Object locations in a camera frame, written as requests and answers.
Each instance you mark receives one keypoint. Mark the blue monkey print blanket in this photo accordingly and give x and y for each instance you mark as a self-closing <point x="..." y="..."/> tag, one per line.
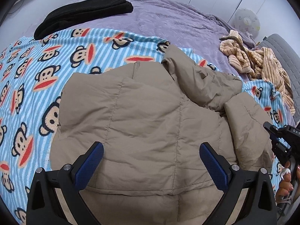
<point x="33" y="75"/>

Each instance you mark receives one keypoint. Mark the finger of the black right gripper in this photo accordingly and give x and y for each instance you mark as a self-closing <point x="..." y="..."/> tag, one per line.
<point x="271" y="131"/>

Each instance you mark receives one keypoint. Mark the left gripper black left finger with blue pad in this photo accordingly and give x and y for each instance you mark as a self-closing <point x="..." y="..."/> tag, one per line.
<point x="43" y="205"/>

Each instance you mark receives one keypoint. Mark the grey quilted headboard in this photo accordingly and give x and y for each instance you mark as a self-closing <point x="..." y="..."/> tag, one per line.
<point x="289" y="61"/>

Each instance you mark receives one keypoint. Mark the beige striped fleece garment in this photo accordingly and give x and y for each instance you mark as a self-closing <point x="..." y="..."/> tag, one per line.
<point x="257" y="64"/>

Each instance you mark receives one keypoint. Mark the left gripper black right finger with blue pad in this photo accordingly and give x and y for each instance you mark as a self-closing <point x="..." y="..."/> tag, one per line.
<point x="259" y="206"/>

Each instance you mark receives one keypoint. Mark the tan puffer jacket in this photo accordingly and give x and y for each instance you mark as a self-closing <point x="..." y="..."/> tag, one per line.
<point x="151" y="118"/>

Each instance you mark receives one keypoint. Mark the purple bed sheet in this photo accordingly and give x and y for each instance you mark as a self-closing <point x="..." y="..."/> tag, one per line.
<point x="180" y="24"/>

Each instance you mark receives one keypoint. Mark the black folded garment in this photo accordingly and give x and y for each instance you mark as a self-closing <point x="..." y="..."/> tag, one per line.
<point x="80" y="12"/>

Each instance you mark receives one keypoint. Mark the person's right hand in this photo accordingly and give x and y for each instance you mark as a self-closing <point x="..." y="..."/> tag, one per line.
<point x="285" y="186"/>

